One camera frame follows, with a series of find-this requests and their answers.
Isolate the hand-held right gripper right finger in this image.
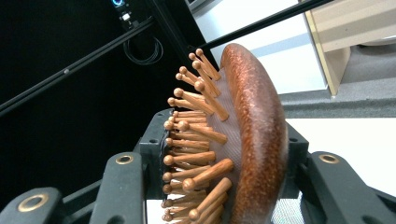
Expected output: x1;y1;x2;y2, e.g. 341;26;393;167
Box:
279;121;310;200

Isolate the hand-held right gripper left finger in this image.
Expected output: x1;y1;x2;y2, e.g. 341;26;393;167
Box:
134;107;175;201

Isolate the wooden hairbrush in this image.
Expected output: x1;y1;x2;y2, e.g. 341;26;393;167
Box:
161;42;289;224

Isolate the light wooden desk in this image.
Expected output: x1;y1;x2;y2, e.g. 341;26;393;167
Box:
303;0;396;97

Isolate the black device with blue light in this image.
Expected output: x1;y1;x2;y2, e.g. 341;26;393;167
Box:
111;0;138;31

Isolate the coiled black cable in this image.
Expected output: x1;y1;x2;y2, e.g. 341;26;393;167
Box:
122;36;164;66

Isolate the black metal frame bar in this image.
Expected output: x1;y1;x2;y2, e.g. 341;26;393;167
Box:
199;0;332;51
0;17;157;119

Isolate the black metal frame post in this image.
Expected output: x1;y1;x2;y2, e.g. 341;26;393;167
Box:
145;0;219;71

